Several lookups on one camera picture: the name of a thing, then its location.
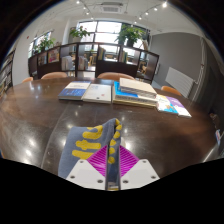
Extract ceiling track lights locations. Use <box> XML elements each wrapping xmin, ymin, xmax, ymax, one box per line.
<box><xmin>75</xmin><ymin>0</ymin><xmax>168</xmax><ymax>21</ymax></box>

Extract dark blue book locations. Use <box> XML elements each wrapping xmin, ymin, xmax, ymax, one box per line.
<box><xmin>57</xmin><ymin>80</ymin><xmax>92</xmax><ymax>102</ymax></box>

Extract dark low shelf unit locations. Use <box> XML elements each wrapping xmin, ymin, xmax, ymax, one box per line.
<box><xmin>27</xmin><ymin>42</ymin><xmax>160</xmax><ymax>84</ymax></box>

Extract small green potted plant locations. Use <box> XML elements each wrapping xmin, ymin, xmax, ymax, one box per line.
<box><xmin>68</xmin><ymin>25</ymin><xmax>91</xmax><ymax>44</ymax></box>

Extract large blue-covered book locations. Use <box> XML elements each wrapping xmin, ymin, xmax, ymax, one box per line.
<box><xmin>111</xmin><ymin>80</ymin><xmax>158</xmax><ymax>108</ymax></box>

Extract purple booklet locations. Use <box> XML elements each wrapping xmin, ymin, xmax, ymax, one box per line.
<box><xmin>165</xmin><ymin>95</ymin><xmax>193</xmax><ymax>119</ymax></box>

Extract orange-brown chair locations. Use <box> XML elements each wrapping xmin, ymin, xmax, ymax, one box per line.
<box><xmin>160</xmin><ymin>85</ymin><xmax>183</xmax><ymax>97</ymax></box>
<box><xmin>40</xmin><ymin>71</ymin><xmax>68</xmax><ymax>80</ymax></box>
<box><xmin>20</xmin><ymin>76</ymin><xmax>34</xmax><ymax>84</ymax></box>
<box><xmin>96</xmin><ymin>71</ymin><xmax>135</xmax><ymax>82</ymax></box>

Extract white ceiling air conditioner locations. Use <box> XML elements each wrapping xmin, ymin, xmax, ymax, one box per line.
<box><xmin>99</xmin><ymin>1</ymin><xmax>124</xmax><ymax>14</ymax></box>

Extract large green potted plant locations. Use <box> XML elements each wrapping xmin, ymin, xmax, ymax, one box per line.
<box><xmin>114</xmin><ymin>24</ymin><xmax>146</xmax><ymax>48</ymax></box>

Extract tall wall bookshelf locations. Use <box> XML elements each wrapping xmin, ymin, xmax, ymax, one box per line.
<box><xmin>0</xmin><ymin>49</ymin><xmax>16</xmax><ymax>96</ymax></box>

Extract bushy green potted plant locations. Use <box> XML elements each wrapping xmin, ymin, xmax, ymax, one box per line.
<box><xmin>33</xmin><ymin>35</ymin><xmax>56</xmax><ymax>54</ymax></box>

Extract white book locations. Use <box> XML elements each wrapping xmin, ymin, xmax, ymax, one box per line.
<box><xmin>81</xmin><ymin>83</ymin><xmax>113</xmax><ymax>105</ymax></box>

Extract cyan and white booklet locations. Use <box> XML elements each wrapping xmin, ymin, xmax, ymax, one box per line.
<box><xmin>155</xmin><ymin>94</ymin><xmax>180</xmax><ymax>115</ymax></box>

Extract white wall radiator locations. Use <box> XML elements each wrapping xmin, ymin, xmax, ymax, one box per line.
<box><xmin>164</xmin><ymin>66</ymin><xmax>195</xmax><ymax>98</ymax></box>

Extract thick beige book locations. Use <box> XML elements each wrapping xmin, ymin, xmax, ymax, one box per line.
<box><xmin>119</xmin><ymin>77</ymin><xmax>158</xmax><ymax>100</ymax></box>

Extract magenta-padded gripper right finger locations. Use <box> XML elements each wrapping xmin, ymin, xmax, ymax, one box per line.
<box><xmin>118</xmin><ymin>144</ymin><xmax>161</xmax><ymax>191</ymax></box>

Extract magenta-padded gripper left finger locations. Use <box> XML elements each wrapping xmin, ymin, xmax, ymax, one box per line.
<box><xmin>65</xmin><ymin>145</ymin><xmax>108</xmax><ymax>191</ymax></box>

